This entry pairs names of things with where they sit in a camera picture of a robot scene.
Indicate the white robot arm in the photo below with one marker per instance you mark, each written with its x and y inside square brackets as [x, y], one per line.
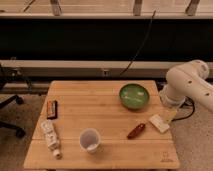
[188, 80]

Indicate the green ceramic bowl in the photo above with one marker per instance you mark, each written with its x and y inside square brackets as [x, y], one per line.
[134, 96]

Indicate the wooden folding table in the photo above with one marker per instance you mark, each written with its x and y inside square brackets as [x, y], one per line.
[96, 104]

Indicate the red brown sausage toy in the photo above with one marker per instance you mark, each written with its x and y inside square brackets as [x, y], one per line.
[136, 131]

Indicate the dark chocolate bar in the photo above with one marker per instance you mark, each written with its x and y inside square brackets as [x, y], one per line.
[52, 109]

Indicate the white sponge block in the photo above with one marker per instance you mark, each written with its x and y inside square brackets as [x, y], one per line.
[158, 122]

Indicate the black office chair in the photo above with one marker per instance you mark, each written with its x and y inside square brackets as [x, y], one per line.
[8, 106]

